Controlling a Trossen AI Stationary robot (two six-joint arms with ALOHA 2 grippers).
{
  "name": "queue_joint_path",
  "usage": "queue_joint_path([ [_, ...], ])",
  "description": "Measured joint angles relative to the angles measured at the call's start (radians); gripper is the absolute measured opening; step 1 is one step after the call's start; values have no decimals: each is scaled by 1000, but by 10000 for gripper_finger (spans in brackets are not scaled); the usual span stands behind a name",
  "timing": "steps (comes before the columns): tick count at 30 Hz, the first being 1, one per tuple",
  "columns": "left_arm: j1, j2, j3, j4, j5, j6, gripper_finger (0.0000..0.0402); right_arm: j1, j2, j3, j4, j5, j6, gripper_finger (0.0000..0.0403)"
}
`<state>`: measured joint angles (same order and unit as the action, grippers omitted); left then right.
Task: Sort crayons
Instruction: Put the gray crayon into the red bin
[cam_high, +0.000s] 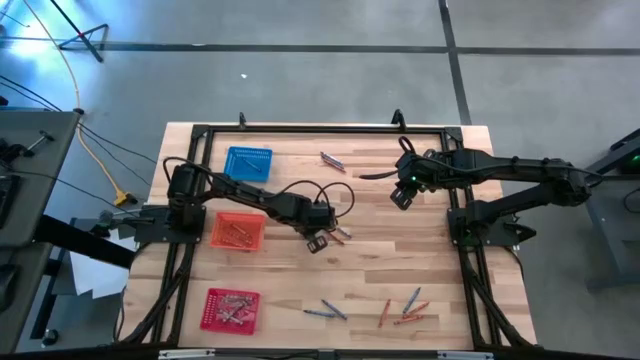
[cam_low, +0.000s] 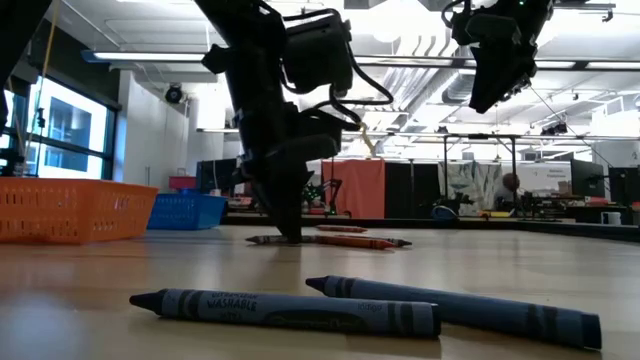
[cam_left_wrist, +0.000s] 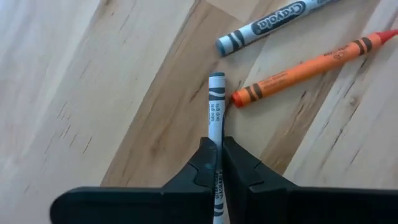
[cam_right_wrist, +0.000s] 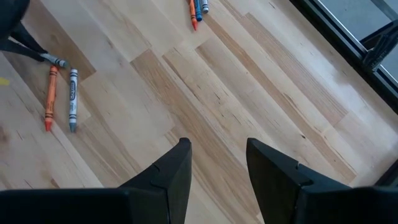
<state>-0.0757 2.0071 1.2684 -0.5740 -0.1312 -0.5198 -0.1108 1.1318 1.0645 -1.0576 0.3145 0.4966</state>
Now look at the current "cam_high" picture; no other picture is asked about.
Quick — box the black stand beam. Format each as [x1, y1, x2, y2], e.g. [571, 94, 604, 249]
[32, 213, 137, 270]

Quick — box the orange plastic basket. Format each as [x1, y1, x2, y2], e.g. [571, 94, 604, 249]
[209, 211, 267, 252]

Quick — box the dark grey side table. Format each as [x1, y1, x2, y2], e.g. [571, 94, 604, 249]
[567, 127, 640, 292]

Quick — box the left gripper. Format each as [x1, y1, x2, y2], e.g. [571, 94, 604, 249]
[278, 192, 338, 256]

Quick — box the black floor cable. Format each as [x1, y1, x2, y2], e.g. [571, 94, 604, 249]
[78, 122, 159, 166]

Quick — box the silver aluminium bar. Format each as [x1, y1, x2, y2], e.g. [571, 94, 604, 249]
[436, 350, 497, 360]
[157, 349, 217, 360]

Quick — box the black clamp tool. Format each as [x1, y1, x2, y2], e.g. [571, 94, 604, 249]
[0, 130, 56, 164]

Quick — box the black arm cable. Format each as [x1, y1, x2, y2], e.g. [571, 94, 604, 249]
[276, 178, 357, 219]
[358, 168, 402, 181]

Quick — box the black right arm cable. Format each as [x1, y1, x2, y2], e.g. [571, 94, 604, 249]
[358, 168, 402, 181]

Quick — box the blue plastic basket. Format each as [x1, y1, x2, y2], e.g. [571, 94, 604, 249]
[222, 146, 274, 184]

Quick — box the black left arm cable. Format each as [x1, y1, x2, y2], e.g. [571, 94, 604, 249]
[276, 178, 357, 219]

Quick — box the yellow extension cable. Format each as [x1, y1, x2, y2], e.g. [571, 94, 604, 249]
[22, 0, 137, 207]

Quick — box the red plastic basket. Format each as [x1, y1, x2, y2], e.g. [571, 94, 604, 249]
[199, 287, 262, 335]

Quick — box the grey desk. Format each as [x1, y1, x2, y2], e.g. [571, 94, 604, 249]
[0, 109, 82, 250]
[0, 243, 54, 354]

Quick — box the black floor stand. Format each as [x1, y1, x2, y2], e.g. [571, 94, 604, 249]
[48, 0, 110, 64]

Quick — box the black aluminium table frame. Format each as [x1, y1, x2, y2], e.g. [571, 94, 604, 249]
[117, 124, 539, 351]

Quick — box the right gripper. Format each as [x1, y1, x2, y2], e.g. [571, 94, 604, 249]
[390, 150, 438, 212]

